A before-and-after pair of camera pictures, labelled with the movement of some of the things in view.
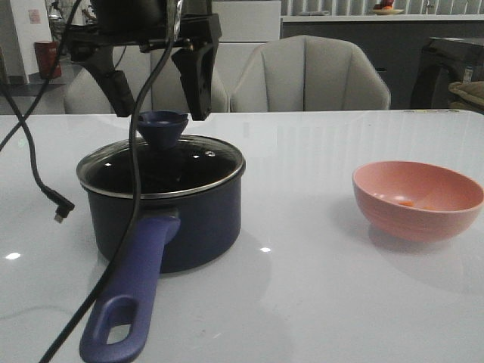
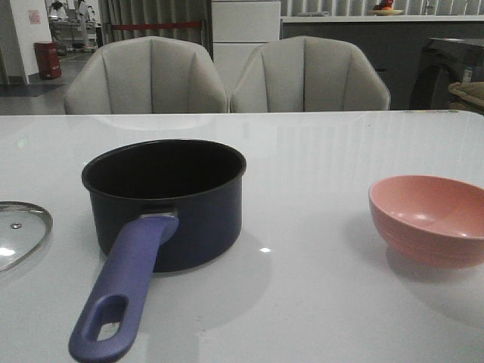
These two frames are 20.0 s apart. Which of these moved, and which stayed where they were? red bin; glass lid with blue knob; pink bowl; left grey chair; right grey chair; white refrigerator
Moved: pink bowl; glass lid with blue knob
Stayed: red bin; white refrigerator; right grey chair; left grey chair
